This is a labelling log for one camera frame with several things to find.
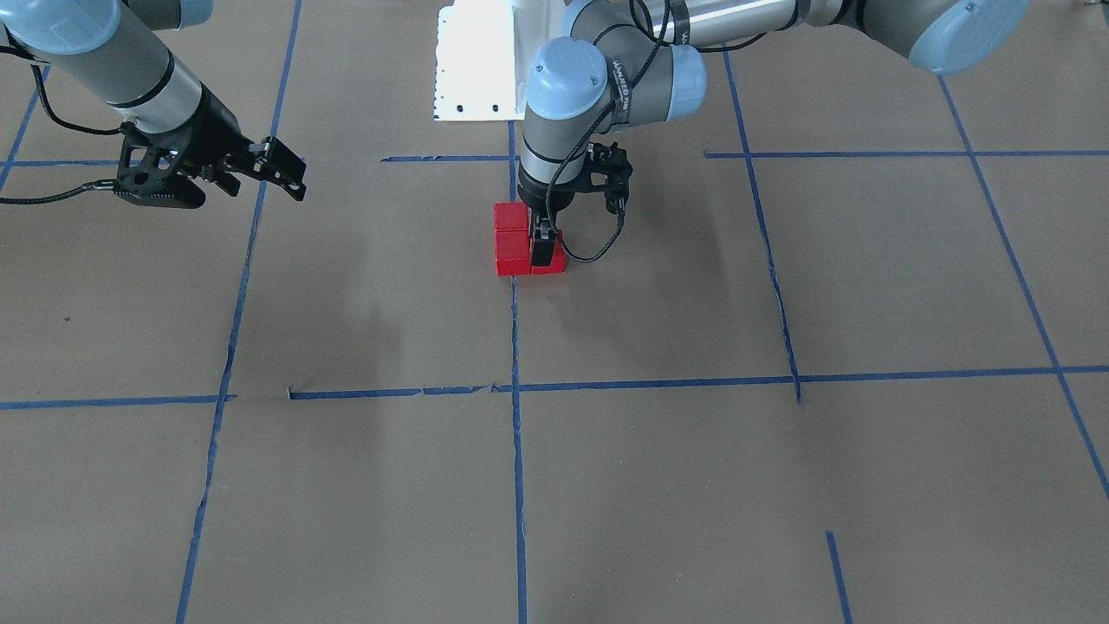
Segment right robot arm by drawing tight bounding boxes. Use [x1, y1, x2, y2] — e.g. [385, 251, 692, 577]
[3, 1, 306, 209]

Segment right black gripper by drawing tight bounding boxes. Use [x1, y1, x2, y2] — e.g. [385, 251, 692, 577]
[113, 86, 308, 209]

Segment brown paper table cover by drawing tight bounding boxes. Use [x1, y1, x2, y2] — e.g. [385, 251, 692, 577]
[3, 1, 1108, 623]

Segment red cube block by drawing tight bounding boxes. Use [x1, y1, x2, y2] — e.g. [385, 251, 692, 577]
[494, 231, 532, 276]
[529, 231, 567, 276]
[494, 201, 530, 232]

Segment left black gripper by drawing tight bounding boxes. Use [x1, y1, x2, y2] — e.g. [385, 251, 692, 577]
[518, 143, 633, 266]

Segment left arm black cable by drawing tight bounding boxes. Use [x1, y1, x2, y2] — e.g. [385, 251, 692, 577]
[542, 0, 772, 265]

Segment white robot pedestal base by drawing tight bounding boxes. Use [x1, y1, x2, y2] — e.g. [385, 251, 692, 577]
[433, 1, 569, 122]

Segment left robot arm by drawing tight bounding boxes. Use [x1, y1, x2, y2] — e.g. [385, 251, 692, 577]
[516, 1, 1028, 268]

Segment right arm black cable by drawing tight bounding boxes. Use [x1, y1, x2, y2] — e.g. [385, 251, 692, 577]
[0, 43, 131, 207]

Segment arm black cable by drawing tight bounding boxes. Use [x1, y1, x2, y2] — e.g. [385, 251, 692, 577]
[0, 43, 131, 207]
[542, 0, 772, 265]

